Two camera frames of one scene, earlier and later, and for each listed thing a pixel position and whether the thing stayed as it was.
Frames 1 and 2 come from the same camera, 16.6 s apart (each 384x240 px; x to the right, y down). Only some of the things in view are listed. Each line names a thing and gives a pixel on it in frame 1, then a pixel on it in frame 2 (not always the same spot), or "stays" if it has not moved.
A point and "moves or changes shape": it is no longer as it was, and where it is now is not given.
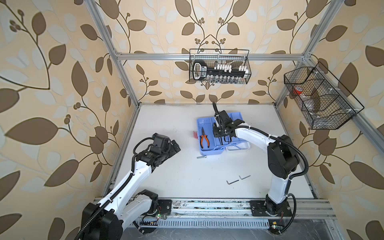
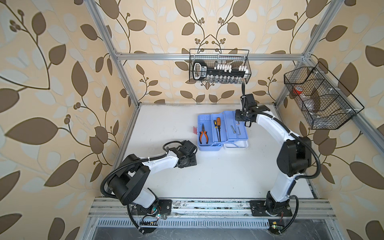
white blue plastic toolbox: [210, 145] stays
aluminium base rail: [303, 208] stays
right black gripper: [215, 132] -> [237, 115]
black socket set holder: [219, 73] stays
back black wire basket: [220, 66] stays
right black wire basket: [324, 102] stays
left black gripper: [170, 146] -> [194, 161]
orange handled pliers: [201, 136] moves or changes shape
